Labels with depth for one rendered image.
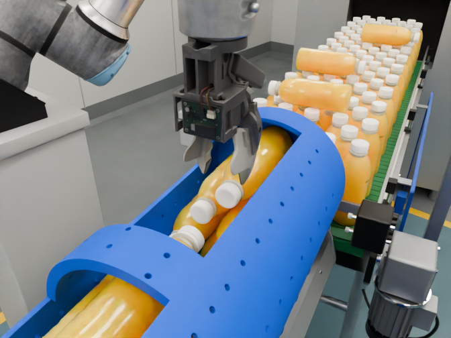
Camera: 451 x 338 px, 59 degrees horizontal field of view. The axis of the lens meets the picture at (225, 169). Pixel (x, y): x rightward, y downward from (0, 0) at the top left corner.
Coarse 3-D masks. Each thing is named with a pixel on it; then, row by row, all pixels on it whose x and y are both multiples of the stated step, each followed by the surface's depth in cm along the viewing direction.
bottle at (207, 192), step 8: (232, 152) 80; (224, 160) 77; (216, 168) 74; (224, 168) 73; (208, 176) 72; (216, 176) 70; (208, 184) 69; (216, 184) 69; (200, 192) 69; (208, 192) 68; (208, 200) 67; (216, 200) 68; (216, 208) 68; (224, 208) 69
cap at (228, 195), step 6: (222, 186) 61; (228, 186) 61; (234, 186) 62; (216, 192) 62; (222, 192) 62; (228, 192) 61; (234, 192) 61; (240, 192) 62; (216, 198) 63; (222, 198) 62; (228, 198) 62; (234, 198) 61; (240, 198) 63; (222, 204) 63; (228, 204) 62; (234, 204) 62
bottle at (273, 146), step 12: (264, 132) 74; (276, 132) 74; (264, 144) 70; (276, 144) 71; (288, 144) 74; (264, 156) 67; (276, 156) 70; (228, 168) 65; (252, 168) 64; (264, 168) 66; (228, 180) 63; (252, 180) 64; (252, 192) 64
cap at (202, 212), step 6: (198, 204) 66; (204, 204) 66; (192, 210) 67; (198, 210) 66; (204, 210) 66; (210, 210) 66; (192, 216) 68; (198, 216) 67; (204, 216) 66; (210, 216) 66; (198, 222) 68; (204, 222) 67
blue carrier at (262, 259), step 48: (192, 192) 80; (288, 192) 57; (336, 192) 70; (96, 240) 46; (144, 240) 43; (240, 240) 47; (288, 240) 53; (48, 288) 50; (144, 288) 39; (192, 288) 40; (240, 288) 44; (288, 288) 51; (144, 336) 35; (240, 336) 41
